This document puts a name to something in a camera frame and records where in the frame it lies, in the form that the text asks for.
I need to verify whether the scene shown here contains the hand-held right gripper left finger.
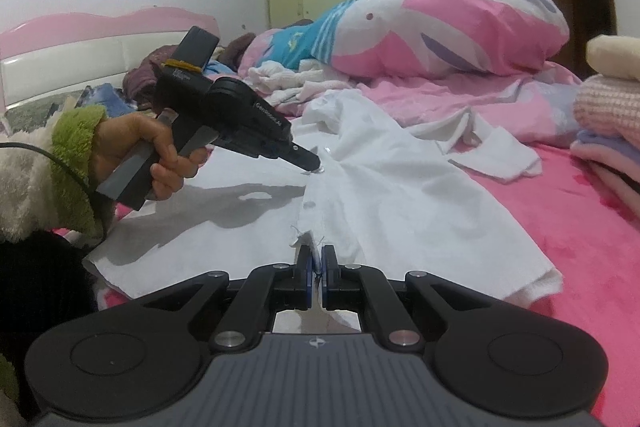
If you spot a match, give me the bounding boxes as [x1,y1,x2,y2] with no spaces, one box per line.
[135,245,317,350]

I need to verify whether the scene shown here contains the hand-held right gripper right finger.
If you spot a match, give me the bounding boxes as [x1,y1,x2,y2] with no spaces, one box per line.
[321,245,496,352]

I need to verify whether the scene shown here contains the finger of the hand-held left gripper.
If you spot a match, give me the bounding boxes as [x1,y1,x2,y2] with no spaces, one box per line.
[280,142,321,172]

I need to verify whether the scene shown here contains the white shirt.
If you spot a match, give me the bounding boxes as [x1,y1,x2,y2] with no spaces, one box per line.
[82,89,563,333]

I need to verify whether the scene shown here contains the person's left forearm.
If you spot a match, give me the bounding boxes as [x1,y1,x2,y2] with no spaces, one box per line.
[0,104,118,243]

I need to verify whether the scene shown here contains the pile of crumpled clothes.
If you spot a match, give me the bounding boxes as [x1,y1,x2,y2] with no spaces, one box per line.
[122,32,258,108]

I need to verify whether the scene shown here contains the person's left hand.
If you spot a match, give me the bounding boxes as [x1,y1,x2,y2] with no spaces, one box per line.
[91,113,208,200]

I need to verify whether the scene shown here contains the white knit sweater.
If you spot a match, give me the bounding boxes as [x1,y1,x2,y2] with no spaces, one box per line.
[245,59,351,108]

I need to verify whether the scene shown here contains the blue denim jeans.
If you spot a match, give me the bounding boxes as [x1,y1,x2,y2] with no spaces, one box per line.
[82,82,138,118]

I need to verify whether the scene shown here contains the pink white printed pillow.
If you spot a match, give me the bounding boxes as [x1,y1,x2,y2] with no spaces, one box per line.
[240,0,571,78]

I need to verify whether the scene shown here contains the pink printed quilt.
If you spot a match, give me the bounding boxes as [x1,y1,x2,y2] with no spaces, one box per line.
[237,29,586,148]

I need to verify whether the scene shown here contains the person's dark clothing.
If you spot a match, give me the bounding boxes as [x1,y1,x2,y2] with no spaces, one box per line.
[0,229,101,408]

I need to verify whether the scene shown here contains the lavender folded cloth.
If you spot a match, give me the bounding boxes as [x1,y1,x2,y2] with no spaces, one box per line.
[575,129,640,158]

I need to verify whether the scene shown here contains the pink folded cloth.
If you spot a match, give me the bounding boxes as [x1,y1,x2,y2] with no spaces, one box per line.
[570,139,640,223]

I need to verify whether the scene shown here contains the pink knit folded sweater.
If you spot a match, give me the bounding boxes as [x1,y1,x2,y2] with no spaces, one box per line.
[572,76,640,140]

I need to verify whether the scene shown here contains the cream folded cloth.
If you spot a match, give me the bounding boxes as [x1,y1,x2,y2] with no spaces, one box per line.
[586,34,640,82]

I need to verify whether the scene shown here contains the black cable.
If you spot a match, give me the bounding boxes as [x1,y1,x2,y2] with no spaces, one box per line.
[0,142,108,238]

